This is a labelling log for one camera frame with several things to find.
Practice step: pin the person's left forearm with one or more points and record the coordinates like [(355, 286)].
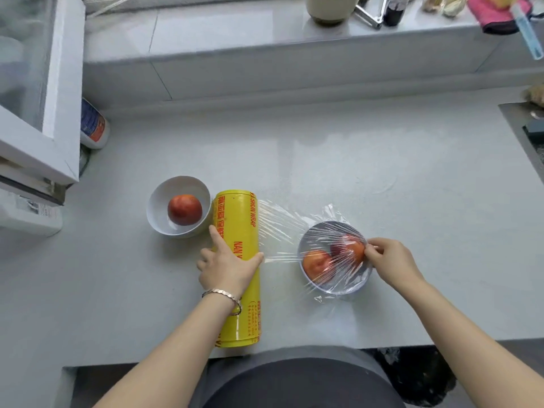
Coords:
[(170, 356)]

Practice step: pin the person's left hand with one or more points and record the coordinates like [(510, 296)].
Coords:
[(229, 271)]

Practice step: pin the garlic bulb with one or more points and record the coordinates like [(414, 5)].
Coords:
[(431, 3), (454, 6)]

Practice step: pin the white open window sash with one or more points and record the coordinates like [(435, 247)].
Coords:
[(68, 80)]

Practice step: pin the white appliance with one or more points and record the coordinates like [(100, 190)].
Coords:
[(29, 216)]

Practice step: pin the yellow plastic wrap roll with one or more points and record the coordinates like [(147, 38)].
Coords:
[(238, 216)]

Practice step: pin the dry brown husk scraps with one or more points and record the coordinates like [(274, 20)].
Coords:
[(536, 96)]

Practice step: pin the beige ceramic pot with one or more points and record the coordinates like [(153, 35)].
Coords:
[(331, 10)]

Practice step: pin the person's right hand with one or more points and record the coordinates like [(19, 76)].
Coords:
[(393, 261)]

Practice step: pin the pink cloth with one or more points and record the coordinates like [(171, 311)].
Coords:
[(493, 19)]

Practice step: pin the white bowl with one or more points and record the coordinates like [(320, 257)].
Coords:
[(161, 199), (335, 290)]

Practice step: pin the grey shirt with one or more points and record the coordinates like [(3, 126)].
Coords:
[(297, 369)]

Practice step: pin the black spray bottle white cap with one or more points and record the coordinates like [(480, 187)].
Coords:
[(395, 12)]

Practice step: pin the steel sink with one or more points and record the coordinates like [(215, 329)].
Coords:
[(512, 114)]

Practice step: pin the white bottle blue orange label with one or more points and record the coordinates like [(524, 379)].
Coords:
[(94, 125)]

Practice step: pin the metal kitchen tool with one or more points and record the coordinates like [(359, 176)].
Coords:
[(369, 16)]

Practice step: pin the clear cling film sheet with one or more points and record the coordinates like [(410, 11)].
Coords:
[(280, 233)]

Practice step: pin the person's right forearm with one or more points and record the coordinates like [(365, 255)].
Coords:
[(467, 348)]

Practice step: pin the dark blue sink tray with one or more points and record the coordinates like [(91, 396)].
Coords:
[(534, 129)]

